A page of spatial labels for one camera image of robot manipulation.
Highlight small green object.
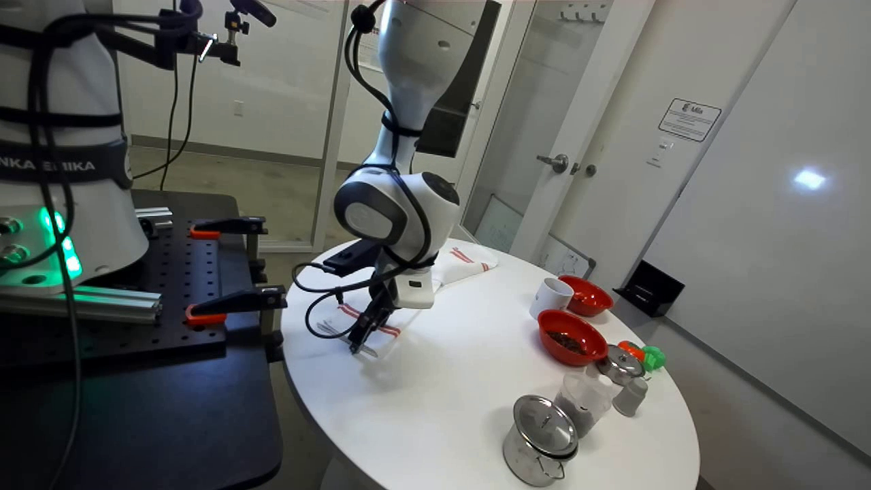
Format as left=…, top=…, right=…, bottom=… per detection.
left=638, top=343, right=670, bottom=372

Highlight large wall whiteboard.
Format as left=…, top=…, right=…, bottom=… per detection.
left=634, top=0, right=871, bottom=458

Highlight empty red bowl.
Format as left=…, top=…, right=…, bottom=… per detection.
left=558, top=273, right=617, bottom=318

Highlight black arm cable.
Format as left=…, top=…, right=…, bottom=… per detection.
left=290, top=256, right=383, bottom=343

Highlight long black base cable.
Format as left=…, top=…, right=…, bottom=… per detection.
left=25, top=21, right=125, bottom=490

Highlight steel pot with lid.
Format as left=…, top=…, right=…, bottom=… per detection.
left=501, top=392, right=583, bottom=488

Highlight small leaning whiteboard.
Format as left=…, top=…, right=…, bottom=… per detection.
left=542, top=231, right=599, bottom=281

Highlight black camera on mount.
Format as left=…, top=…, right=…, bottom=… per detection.
left=153, top=0, right=281, bottom=67

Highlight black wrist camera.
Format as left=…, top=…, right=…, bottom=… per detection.
left=320, top=237, right=383, bottom=278

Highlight white framed glass door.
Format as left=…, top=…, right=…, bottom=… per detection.
left=492, top=0, right=662, bottom=267

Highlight white mug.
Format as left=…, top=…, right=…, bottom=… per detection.
left=527, top=274, right=577, bottom=320

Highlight white towel with red stripes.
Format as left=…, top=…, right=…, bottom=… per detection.
left=335, top=243, right=501, bottom=369

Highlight red bowl with dark beans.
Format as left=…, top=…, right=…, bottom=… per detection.
left=536, top=307, right=610, bottom=369

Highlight thin black camera cable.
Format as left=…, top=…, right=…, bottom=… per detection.
left=158, top=48, right=204, bottom=184

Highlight grey shaker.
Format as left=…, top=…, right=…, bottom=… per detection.
left=610, top=372, right=653, bottom=418

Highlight silver door lever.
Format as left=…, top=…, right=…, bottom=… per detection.
left=534, top=150, right=572, bottom=176

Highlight white paper wall sign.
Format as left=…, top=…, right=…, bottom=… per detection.
left=655, top=96, right=726, bottom=145

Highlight aluminium rail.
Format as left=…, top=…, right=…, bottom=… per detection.
left=0, top=284, right=166, bottom=327

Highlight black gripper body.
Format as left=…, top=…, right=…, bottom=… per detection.
left=362, top=258, right=411, bottom=320

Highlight translucent cup with dark contents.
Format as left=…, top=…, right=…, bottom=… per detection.
left=553, top=364, right=617, bottom=437

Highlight black equipment cart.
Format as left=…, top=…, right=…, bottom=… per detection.
left=0, top=187, right=286, bottom=490

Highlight black clamp orange handle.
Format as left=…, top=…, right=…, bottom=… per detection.
left=183, top=284, right=290, bottom=364
left=188, top=214, right=271, bottom=286

